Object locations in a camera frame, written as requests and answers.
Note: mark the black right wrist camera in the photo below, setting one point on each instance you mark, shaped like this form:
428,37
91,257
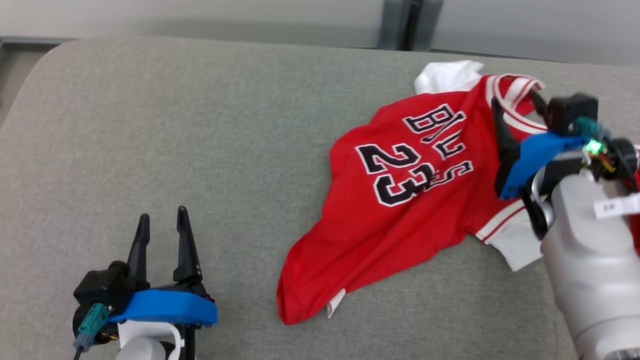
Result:
572,112

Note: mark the teal camera connector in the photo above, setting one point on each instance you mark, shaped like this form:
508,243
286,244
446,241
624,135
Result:
92,322
585,127

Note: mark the red basketball jersey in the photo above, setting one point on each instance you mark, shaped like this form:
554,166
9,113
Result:
380,240

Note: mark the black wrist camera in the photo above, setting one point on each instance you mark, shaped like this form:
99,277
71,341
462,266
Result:
100,290
572,112

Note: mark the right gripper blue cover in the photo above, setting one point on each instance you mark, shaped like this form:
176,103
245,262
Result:
535,155

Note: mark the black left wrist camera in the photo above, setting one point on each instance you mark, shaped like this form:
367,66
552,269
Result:
100,290

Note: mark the teal right camera connector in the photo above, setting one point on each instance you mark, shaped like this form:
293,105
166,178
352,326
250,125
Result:
585,127

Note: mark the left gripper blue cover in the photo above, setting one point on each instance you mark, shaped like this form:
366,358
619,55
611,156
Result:
165,307

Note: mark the teal left camera connector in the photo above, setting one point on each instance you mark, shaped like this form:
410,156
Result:
92,322

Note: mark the grey partition post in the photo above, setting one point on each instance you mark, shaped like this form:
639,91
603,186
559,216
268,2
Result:
392,25

